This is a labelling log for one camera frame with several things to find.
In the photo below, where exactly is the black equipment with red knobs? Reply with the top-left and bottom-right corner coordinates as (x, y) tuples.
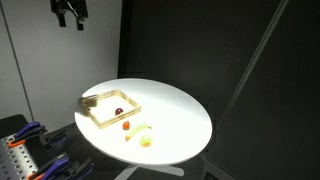
(8, 121), (68, 149)

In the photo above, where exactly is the round white table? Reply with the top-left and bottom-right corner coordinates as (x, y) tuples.
(73, 77), (213, 167)

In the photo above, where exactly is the white table base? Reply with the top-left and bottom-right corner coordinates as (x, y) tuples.
(113, 164), (185, 180)

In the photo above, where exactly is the yellow lemon toy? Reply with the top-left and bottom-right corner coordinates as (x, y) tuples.
(139, 133), (153, 148)

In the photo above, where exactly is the perforated metal plate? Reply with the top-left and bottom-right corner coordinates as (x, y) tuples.
(0, 134), (39, 180)

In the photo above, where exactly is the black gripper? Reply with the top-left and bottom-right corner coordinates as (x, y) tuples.
(49, 0), (89, 32)

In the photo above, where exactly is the purple orange spring clamp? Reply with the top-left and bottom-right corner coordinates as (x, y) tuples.
(26, 152), (96, 180)

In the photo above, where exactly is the wooden slatted tray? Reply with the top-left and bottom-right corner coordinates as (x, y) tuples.
(78, 88), (142, 130)

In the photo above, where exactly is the yellow banana toy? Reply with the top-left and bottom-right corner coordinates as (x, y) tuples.
(124, 122), (153, 142)

